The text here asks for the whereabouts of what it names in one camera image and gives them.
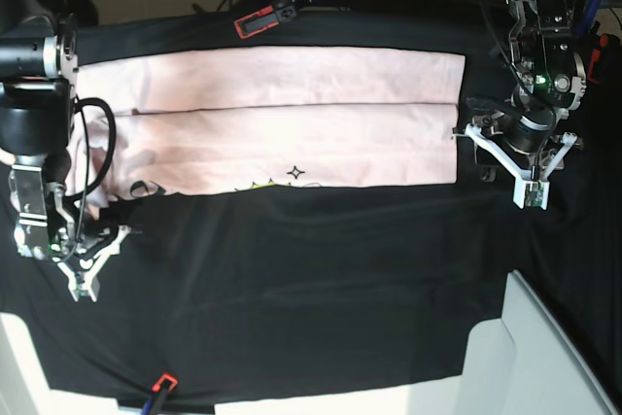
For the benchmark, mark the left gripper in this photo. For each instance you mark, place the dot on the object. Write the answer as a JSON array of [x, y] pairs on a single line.
[[523, 146]]

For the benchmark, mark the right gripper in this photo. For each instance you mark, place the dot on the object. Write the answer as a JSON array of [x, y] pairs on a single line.
[[81, 261]]

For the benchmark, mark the light pink T-shirt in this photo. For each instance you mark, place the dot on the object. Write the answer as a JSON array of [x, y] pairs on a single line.
[[212, 122]]

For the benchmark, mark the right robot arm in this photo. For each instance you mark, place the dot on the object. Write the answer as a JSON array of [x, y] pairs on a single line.
[[39, 101]]

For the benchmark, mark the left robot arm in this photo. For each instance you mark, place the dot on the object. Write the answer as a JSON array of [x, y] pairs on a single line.
[[549, 81]]

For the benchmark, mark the red clamp at front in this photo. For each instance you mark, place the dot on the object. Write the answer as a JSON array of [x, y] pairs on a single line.
[[165, 383]]

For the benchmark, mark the red clamp at right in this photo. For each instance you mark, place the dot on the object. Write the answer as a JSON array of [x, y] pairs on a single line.
[[597, 59]]

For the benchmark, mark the black table cloth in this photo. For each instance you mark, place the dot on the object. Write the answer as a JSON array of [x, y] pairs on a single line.
[[279, 292]]

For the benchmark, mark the red black clamp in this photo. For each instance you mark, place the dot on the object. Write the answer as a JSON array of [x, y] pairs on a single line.
[[263, 20]]

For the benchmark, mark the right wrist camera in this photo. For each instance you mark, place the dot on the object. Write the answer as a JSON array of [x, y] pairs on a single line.
[[85, 291]]

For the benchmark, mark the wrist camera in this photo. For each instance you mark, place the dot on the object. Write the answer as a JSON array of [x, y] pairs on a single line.
[[85, 291], [531, 194]]

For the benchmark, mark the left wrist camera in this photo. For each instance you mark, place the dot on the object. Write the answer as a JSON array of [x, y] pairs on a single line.
[[531, 194]]

